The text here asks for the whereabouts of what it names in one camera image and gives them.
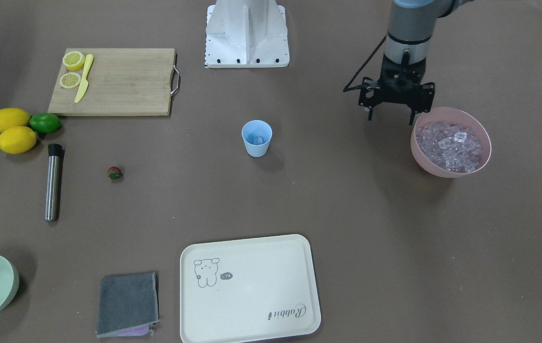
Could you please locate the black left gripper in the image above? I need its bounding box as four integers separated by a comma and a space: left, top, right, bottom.
358, 53, 436, 126

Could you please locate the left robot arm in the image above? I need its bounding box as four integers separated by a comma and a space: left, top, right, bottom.
343, 0, 467, 124

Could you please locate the pink bowl of ice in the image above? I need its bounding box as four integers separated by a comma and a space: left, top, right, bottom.
411, 107, 492, 178

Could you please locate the light blue plastic cup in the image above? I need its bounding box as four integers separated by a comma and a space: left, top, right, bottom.
242, 120, 273, 158

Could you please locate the cream rabbit tray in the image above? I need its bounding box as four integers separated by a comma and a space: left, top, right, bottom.
180, 234, 322, 343

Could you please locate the wooden cutting board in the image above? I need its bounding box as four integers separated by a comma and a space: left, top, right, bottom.
48, 48, 180, 117

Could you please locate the red strawberry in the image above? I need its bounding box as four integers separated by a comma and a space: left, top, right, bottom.
107, 166, 123, 180

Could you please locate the yellow plastic knife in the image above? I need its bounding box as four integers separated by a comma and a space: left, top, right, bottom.
74, 54, 94, 103

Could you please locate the lemon slice upper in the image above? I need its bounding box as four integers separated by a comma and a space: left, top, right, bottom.
62, 50, 85, 71

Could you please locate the lemon slice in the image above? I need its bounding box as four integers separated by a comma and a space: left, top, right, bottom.
59, 72, 82, 89
62, 50, 85, 71

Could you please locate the lemon slice lower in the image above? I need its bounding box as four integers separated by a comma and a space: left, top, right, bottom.
59, 72, 82, 89

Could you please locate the grey folded cloth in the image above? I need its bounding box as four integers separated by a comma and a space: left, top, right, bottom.
95, 272, 159, 338

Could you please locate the steel muddler black tip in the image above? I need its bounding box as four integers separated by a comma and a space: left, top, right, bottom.
44, 143, 63, 223

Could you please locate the green lime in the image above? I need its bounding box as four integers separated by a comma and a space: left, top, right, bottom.
29, 113, 61, 134

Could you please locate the yellow lemon near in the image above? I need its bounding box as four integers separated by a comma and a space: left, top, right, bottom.
0, 126, 37, 154

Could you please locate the yellow lemon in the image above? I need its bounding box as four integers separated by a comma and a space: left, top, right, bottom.
0, 107, 31, 133
0, 126, 37, 154

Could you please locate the yellow lemon far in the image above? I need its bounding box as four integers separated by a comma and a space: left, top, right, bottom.
0, 107, 31, 133

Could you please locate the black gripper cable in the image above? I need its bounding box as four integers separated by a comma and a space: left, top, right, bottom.
343, 36, 387, 93

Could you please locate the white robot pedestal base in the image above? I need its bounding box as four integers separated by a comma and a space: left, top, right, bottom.
204, 0, 290, 68

